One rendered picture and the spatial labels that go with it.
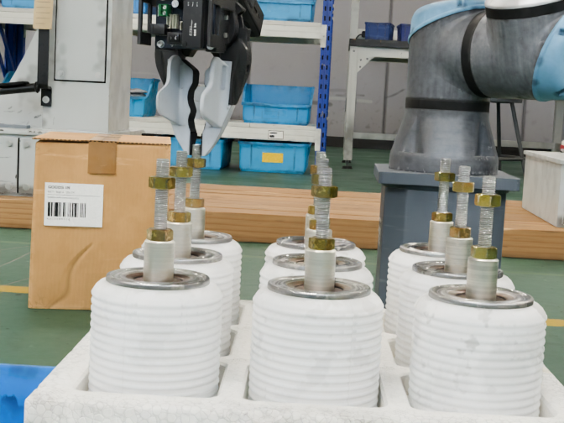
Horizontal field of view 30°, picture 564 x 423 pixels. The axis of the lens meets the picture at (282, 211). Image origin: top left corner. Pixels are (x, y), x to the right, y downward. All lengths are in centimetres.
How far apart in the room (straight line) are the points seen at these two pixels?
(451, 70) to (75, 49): 177
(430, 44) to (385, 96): 781
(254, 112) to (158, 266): 481
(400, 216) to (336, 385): 70
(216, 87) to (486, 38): 51
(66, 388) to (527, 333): 32
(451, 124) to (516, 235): 146
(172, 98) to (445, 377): 39
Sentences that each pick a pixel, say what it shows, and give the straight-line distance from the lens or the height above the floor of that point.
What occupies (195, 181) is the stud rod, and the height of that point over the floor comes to 31.
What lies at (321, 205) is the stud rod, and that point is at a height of 31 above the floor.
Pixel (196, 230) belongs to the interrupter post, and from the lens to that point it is 100.
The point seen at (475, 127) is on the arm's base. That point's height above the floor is 36.
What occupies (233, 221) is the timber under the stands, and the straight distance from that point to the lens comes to 284.
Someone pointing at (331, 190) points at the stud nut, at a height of 32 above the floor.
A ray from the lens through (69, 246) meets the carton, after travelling 188.
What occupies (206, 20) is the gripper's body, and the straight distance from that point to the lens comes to 95.
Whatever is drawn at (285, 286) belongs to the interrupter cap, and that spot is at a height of 25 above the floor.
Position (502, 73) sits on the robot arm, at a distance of 138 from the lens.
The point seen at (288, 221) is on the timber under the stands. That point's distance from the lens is 283.
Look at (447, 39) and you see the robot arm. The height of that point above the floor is 48.
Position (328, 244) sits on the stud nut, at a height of 29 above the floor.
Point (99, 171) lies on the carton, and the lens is 186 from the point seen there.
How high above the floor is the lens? 39
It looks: 6 degrees down
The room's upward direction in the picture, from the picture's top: 3 degrees clockwise
